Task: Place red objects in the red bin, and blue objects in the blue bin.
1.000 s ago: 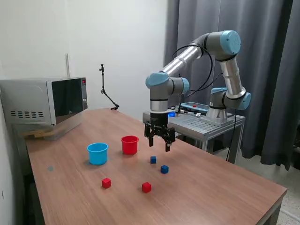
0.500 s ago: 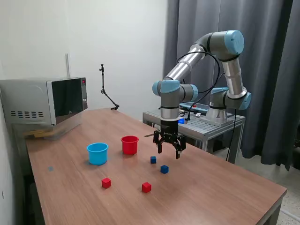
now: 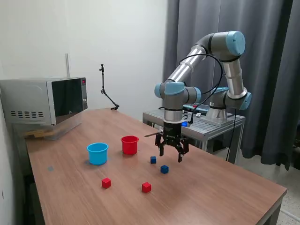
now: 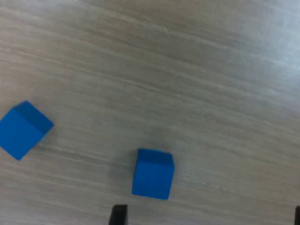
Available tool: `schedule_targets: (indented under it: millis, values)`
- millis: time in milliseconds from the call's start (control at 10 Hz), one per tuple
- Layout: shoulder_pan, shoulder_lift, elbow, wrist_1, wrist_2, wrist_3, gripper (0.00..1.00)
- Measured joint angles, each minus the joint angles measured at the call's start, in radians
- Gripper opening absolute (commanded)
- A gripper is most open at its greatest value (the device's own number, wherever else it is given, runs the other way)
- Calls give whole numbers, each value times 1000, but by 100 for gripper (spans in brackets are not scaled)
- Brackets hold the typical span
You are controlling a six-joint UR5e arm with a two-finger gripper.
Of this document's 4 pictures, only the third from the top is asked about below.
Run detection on wooden slats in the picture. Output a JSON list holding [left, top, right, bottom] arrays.
[[23, 129, 57, 139]]

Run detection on grey curtain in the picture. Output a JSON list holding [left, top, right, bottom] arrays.
[[162, 0, 300, 171]]

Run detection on red plastic cup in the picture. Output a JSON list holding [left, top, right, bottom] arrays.
[[120, 135, 139, 155]]

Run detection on blue teach pendant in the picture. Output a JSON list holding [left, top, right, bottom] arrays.
[[182, 104, 209, 115]]

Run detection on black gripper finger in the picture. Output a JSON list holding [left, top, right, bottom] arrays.
[[154, 132, 168, 157], [174, 138, 190, 163]]

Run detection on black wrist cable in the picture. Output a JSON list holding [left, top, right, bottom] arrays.
[[178, 53, 224, 125]]

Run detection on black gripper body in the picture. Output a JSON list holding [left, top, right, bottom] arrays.
[[161, 121, 186, 146]]

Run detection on black base cable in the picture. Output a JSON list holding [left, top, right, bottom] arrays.
[[225, 108, 237, 161]]

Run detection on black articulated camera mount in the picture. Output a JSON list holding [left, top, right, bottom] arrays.
[[98, 63, 120, 111]]

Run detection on silver microwave oven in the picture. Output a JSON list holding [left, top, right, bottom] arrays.
[[0, 76, 89, 127]]

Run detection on blue plastic cup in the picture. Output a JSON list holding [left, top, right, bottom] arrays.
[[86, 142, 109, 166]]

